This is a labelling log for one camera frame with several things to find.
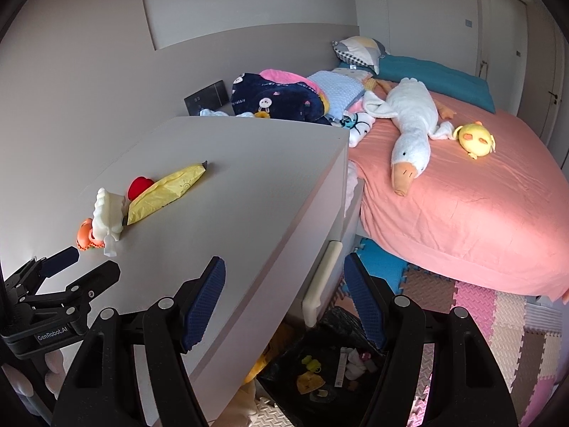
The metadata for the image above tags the white sponge brush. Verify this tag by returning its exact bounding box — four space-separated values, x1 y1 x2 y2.
92 188 126 257

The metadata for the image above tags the yellow snack packet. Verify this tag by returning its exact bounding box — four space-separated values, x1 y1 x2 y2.
126 161 208 226

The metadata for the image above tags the black trash bin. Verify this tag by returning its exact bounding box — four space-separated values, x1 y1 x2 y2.
256 305 429 427

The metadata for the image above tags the orange scalloped plastic toy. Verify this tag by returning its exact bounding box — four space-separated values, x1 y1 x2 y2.
76 218 105 251

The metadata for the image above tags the colourful foam floor mat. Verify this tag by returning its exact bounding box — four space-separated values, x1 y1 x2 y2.
248 235 566 427

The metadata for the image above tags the red heart toy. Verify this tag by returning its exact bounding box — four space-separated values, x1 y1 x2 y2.
127 176 154 201

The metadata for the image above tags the pink bed sheet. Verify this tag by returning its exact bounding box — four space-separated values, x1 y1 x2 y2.
349 95 568 301

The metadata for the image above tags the yellow chick plush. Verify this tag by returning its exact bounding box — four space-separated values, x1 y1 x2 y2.
452 121 496 160

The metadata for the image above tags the navy fleece blanket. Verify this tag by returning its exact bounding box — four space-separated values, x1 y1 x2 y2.
230 73 329 125

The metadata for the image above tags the white goose plush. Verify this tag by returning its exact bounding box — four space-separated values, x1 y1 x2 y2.
363 77 455 197

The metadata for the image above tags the teal pillow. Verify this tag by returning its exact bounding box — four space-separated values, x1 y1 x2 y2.
377 54 497 114

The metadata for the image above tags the light blue knitted blanket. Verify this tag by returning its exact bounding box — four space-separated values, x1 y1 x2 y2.
308 70 365 121

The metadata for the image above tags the checkered patchwork pillow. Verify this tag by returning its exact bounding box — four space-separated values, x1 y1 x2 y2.
331 36 389 74

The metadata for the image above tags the wardrobe door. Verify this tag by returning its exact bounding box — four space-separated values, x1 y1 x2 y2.
478 0 527 115

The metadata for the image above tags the cream drawer handle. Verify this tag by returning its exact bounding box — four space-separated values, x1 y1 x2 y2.
302 241 342 328

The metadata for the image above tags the black wall socket panel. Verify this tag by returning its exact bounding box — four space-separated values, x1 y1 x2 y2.
184 80 229 116

